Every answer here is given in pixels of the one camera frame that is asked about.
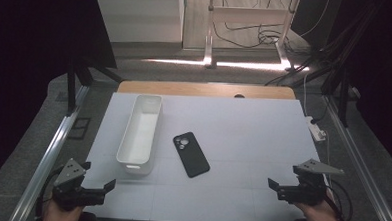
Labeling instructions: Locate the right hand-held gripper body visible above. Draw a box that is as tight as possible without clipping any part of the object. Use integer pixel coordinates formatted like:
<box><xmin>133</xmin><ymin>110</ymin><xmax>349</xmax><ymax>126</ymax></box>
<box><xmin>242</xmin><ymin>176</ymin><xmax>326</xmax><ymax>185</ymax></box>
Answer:
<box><xmin>275</xmin><ymin>156</ymin><xmax>346</xmax><ymax>209</ymax></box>

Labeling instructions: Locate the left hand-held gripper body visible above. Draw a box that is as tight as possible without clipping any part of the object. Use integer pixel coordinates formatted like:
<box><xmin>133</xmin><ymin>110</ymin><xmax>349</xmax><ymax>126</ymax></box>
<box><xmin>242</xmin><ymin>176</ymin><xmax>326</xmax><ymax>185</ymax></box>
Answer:
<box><xmin>51</xmin><ymin>156</ymin><xmax>109</xmax><ymax>213</ymax></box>

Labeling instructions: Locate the white plastic storage bin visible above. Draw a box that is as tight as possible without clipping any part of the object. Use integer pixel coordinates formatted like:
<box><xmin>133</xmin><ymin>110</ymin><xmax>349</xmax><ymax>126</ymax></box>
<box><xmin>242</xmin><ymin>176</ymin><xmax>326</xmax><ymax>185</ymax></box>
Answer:
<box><xmin>114</xmin><ymin>92</ymin><xmax>165</xmax><ymax>176</ymax></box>

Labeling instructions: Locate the black phone case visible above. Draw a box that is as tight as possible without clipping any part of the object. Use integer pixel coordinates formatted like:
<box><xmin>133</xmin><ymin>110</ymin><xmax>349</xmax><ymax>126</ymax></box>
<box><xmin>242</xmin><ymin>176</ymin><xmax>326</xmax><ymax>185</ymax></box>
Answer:
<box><xmin>171</xmin><ymin>131</ymin><xmax>213</xmax><ymax>179</ymax></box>

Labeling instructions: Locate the person's left hand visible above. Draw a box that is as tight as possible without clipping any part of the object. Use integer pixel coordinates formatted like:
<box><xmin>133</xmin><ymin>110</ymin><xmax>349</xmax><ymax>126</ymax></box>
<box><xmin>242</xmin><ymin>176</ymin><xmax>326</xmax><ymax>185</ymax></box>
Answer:
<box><xmin>41</xmin><ymin>199</ymin><xmax>85</xmax><ymax>221</ymax></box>

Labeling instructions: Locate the person's right hand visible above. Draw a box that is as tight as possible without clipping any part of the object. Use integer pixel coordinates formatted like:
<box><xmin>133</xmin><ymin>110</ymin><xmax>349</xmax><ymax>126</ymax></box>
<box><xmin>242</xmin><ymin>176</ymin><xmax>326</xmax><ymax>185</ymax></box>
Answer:
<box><xmin>292</xmin><ymin>187</ymin><xmax>346</xmax><ymax>221</ymax></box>

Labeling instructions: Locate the white cover board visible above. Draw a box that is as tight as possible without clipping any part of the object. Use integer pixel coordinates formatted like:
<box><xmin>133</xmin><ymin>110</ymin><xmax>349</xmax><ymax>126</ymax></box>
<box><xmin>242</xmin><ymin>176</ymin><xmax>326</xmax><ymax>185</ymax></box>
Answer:
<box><xmin>78</xmin><ymin>90</ymin><xmax>348</xmax><ymax>221</ymax></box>

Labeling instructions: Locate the black metal stand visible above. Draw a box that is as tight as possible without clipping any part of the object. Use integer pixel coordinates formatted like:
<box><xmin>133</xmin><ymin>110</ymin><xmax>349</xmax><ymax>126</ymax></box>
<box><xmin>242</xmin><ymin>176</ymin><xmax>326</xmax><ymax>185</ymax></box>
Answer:
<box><xmin>64</xmin><ymin>56</ymin><xmax>124</xmax><ymax>119</ymax></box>
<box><xmin>317</xmin><ymin>67</ymin><xmax>354</xmax><ymax>128</ymax></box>

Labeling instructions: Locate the wooden table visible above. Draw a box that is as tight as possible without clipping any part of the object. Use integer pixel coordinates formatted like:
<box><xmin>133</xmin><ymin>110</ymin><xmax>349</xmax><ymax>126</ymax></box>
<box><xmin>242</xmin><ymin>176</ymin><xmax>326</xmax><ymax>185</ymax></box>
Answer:
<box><xmin>117</xmin><ymin>79</ymin><xmax>297</xmax><ymax>102</ymax></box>

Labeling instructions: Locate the dark curtain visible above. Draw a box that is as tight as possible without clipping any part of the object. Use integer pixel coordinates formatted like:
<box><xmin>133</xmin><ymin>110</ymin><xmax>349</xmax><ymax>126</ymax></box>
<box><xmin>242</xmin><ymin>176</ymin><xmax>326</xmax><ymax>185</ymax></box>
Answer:
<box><xmin>318</xmin><ymin>0</ymin><xmax>392</xmax><ymax>167</ymax></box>
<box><xmin>0</xmin><ymin>0</ymin><xmax>121</xmax><ymax>201</ymax></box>

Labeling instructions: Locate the white cabinet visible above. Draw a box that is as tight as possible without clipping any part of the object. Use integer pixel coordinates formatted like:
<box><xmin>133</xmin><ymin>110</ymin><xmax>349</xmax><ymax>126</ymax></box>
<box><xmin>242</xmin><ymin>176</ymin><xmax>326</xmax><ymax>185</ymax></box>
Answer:
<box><xmin>93</xmin><ymin>0</ymin><xmax>186</xmax><ymax>46</ymax></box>

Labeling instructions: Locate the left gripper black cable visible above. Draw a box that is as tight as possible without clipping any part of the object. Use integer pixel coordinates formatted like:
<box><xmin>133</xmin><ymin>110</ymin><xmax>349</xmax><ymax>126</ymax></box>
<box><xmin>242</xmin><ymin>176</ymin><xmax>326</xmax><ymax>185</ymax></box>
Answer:
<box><xmin>33</xmin><ymin>163</ymin><xmax>66</xmax><ymax>221</ymax></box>

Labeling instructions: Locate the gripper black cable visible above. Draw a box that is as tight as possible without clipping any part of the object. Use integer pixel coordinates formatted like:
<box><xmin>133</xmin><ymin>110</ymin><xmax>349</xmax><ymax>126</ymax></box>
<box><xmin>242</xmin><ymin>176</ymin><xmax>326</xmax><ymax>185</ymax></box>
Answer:
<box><xmin>33</xmin><ymin>163</ymin><xmax>66</xmax><ymax>221</ymax></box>
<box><xmin>320</xmin><ymin>184</ymin><xmax>349</xmax><ymax>221</ymax></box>

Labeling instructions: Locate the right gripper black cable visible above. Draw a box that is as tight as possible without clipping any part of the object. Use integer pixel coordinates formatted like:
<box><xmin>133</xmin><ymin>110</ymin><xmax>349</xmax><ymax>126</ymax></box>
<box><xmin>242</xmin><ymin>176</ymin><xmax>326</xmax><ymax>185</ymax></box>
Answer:
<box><xmin>320</xmin><ymin>184</ymin><xmax>349</xmax><ymax>221</ymax></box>

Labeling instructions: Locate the aluminium rail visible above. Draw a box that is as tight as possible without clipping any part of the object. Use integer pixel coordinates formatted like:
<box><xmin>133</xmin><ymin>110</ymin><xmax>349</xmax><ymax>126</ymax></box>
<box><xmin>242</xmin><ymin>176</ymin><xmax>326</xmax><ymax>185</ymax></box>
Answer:
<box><xmin>8</xmin><ymin>82</ymin><xmax>91</xmax><ymax>221</ymax></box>
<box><xmin>317</xmin><ymin>95</ymin><xmax>392</xmax><ymax>221</ymax></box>

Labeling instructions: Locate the thin black cable loop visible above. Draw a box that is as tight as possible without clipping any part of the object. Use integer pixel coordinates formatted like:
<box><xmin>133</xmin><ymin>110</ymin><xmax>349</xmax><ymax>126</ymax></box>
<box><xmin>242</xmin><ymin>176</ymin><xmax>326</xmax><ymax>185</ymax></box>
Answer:
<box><xmin>325</xmin><ymin>178</ymin><xmax>356</xmax><ymax>221</ymax></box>

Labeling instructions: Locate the thin white cable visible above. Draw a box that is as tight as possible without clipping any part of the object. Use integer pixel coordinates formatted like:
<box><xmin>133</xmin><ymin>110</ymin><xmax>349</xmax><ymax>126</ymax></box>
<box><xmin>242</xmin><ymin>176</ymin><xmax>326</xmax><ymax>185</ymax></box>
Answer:
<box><xmin>301</xmin><ymin>73</ymin><xmax>312</xmax><ymax>117</ymax></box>

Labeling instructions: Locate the bundle of black cables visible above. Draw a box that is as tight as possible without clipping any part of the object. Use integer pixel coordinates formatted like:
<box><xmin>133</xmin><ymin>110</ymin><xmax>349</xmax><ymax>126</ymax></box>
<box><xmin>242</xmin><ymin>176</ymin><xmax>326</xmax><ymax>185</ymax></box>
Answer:
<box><xmin>264</xmin><ymin>0</ymin><xmax>383</xmax><ymax>92</ymax></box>

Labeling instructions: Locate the tangle of black floor cables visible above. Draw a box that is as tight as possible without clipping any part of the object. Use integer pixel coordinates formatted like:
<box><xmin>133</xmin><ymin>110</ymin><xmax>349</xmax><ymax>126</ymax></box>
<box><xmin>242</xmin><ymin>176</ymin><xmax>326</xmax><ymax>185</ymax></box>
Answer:
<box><xmin>211</xmin><ymin>20</ymin><xmax>311</xmax><ymax>56</ymax></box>

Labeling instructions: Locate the white metal frame stand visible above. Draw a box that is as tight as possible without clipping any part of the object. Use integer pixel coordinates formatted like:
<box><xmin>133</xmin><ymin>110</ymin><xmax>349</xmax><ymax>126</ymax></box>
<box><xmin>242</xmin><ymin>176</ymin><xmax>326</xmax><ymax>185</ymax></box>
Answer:
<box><xmin>202</xmin><ymin>0</ymin><xmax>302</xmax><ymax>73</ymax></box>

